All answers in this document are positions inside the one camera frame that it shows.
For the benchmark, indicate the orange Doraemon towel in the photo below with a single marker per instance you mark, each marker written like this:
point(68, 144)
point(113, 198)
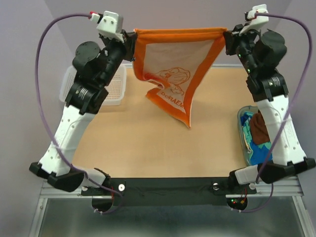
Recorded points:
point(176, 61)

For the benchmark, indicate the blue towel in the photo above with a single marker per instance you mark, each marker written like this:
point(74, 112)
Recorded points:
point(254, 135)

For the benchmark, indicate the white perforated plastic basket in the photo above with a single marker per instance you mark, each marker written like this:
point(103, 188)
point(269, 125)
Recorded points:
point(116, 88)

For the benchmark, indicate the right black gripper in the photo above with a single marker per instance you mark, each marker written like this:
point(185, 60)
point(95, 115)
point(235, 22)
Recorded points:
point(234, 39)

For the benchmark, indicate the aluminium frame rail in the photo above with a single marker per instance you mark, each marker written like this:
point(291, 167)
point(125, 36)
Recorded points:
point(61, 214)

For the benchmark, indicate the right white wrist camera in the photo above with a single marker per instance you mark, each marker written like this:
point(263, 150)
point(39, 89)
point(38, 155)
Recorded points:
point(254, 22)

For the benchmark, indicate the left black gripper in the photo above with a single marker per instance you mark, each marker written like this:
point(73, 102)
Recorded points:
point(127, 46)

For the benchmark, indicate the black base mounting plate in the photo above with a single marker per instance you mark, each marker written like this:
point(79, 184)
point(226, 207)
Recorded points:
point(178, 191)

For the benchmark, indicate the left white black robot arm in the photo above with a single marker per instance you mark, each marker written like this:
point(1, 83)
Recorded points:
point(95, 68)

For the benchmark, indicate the brown towel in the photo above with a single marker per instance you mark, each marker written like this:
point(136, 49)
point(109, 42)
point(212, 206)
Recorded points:
point(258, 129)

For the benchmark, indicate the teal plastic tub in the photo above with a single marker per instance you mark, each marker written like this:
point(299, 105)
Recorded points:
point(253, 153)

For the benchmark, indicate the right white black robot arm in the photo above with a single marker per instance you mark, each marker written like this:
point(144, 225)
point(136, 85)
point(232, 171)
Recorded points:
point(260, 54)

